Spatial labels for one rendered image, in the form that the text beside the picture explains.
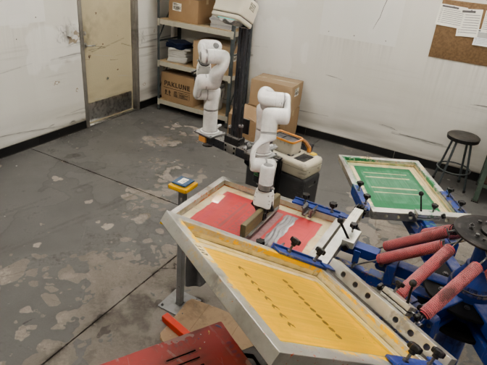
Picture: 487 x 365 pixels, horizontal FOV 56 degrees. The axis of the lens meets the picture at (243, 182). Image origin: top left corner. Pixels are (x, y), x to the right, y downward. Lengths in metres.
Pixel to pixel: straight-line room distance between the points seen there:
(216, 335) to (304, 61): 5.00
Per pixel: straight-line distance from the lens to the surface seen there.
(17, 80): 5.50
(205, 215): 2.48
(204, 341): 1.59
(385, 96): 5.98
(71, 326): 3.27
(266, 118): 2.34
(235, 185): 2.75
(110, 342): 3.13
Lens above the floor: 2.26
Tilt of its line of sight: 27 degrees down
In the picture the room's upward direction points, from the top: 6 degrees clockwise
